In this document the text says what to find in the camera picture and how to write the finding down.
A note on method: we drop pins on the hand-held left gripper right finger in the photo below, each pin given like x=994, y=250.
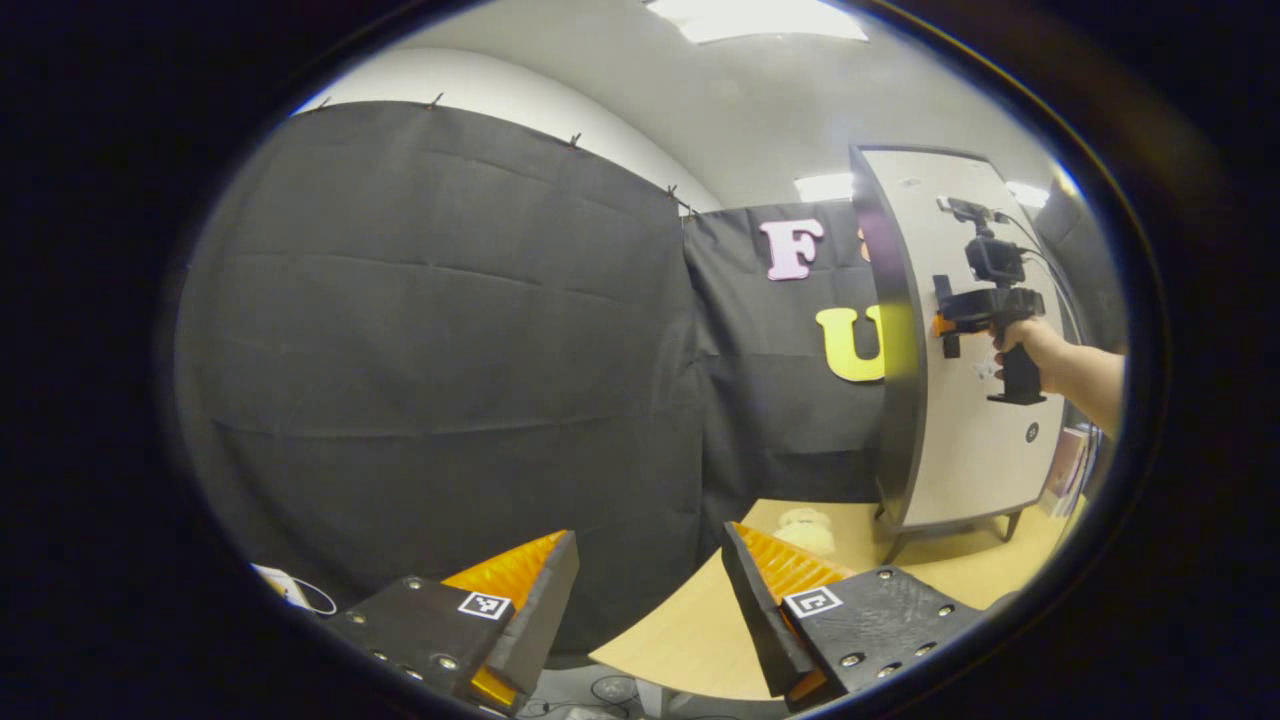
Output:
x=765, y=620

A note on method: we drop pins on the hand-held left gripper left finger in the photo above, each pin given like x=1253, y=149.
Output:
x=540, y=625

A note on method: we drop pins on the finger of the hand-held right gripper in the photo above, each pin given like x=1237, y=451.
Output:
x=944, y=326

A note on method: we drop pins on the grey cabinet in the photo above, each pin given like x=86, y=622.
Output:
x=900, y=400

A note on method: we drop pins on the beige cabinet door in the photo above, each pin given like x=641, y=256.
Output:
x=960, y=450

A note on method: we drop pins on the cream plush toy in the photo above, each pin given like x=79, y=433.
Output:
x=808, y=535

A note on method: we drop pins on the small ceiling light panel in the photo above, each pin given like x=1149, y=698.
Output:
x=825, y=187
x=1027, y=194

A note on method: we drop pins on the black backdrop cloth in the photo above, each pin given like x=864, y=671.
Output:
x=450, y=350

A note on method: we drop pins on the large ceiling light panel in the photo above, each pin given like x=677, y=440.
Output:
x=755, y=18

